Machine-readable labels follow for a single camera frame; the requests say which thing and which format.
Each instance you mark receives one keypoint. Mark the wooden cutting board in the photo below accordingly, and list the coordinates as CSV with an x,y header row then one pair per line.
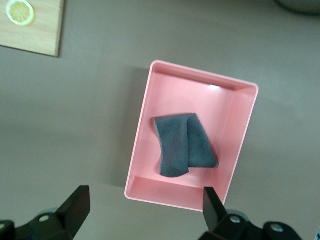
x,y
37,37

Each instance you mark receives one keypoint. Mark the dark grey rounded object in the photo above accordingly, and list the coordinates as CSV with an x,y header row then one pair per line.
x,y
300,6

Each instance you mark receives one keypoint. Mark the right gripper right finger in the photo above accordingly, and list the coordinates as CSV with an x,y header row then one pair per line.
x,y
225,227

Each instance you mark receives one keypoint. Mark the pink plastic bin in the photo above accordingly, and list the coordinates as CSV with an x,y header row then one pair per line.
x,y
175,100

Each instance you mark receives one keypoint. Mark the grey cloth with pink side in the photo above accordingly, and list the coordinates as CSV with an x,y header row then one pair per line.
x,y
175,145

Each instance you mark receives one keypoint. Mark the lemon slice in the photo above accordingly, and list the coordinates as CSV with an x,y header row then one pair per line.
x,y
20,13

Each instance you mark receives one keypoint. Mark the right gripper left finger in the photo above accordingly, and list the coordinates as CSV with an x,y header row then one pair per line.
x,y
62,225

